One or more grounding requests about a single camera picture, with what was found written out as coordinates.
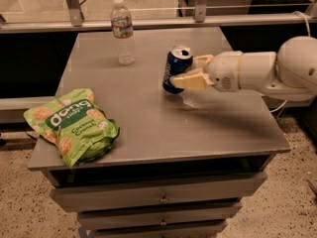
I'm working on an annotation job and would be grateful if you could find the metal railing frame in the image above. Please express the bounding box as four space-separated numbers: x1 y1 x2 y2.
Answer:
0 0 316 34

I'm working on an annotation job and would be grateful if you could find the green coconut chips bag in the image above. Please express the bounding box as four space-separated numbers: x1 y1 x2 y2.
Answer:
24 88 120 168

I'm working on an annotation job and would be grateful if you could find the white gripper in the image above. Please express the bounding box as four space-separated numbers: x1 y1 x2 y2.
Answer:
170 52 243 92

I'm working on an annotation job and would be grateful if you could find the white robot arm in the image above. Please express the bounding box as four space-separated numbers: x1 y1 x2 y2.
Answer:
170 36 317 101

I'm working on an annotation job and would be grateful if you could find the top grey drawer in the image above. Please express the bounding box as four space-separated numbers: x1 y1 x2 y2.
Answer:
52 172 266 212

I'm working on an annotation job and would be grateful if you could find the blue pepsi can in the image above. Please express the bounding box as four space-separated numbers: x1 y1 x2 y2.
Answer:
162 45 193 94

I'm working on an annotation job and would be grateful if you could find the grey drawer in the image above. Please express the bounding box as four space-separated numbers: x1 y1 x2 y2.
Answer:
78 201 242 230
52 172 266 212
94 220 227 238

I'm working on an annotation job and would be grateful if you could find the middle grey drawer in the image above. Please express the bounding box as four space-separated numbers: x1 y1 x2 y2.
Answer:
78 201 242 230

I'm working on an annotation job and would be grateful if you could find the grey drawer cabinet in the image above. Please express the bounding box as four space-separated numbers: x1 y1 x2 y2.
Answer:
27 27 292 238

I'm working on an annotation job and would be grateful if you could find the bottom grey drawer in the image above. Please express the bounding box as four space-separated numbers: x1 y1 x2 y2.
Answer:
94 220 227 238

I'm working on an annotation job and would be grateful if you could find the clear plastic water bottle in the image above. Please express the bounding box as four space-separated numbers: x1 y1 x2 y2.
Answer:
110 0 135 64

